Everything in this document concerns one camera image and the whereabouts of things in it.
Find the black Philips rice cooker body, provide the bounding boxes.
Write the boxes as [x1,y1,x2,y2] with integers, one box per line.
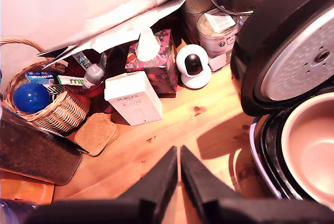
[249,85,334,210]

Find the black rice cooker lid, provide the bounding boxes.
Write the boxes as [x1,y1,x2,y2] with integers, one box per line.
[231,0,334,117]

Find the stack of cork coasters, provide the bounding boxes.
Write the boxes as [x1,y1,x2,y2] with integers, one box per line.
[74,113,120,157]

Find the white Porlex box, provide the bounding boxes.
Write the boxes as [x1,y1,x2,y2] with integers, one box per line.
[104,71,164,126]

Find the floral tissue box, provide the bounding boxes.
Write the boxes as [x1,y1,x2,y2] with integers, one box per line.
[124,28,180,95]

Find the metal inner cooking pot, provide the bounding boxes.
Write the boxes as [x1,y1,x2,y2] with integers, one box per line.
[281,92,334,209]

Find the dark red bag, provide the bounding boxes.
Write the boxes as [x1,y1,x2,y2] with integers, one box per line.
[65,49,118,114]

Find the small white flat box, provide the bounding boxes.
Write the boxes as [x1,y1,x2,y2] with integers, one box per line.
[208,50,233,72]

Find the grey capped small bottle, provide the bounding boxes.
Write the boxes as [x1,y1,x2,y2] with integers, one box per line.
[82,63,106,90]

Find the glass jar of coffee beans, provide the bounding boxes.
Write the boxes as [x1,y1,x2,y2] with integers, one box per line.
[0,105,89,186]

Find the white tissue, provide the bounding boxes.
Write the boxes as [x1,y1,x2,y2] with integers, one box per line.
[135,27,161,62]

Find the white tube with green print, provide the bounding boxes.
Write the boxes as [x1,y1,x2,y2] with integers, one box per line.
[56,75,86,86]

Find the labelled tin can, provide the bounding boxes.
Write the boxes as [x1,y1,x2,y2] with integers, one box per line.
[196,8,242,59]

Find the blue ball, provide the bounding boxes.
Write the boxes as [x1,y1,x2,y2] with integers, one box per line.
[13,82,50,114]

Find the blue and white small box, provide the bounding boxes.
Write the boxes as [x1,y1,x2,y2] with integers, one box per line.
[25,71,59,85]

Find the plain metal tin can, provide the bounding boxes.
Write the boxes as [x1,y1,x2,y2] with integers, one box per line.
[181,0,214,39]

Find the white round security camera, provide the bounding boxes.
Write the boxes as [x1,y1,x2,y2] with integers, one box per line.
[175,44,212,89]

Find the wicker basket with handle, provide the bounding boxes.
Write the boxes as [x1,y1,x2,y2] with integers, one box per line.
[0,38,91,134]

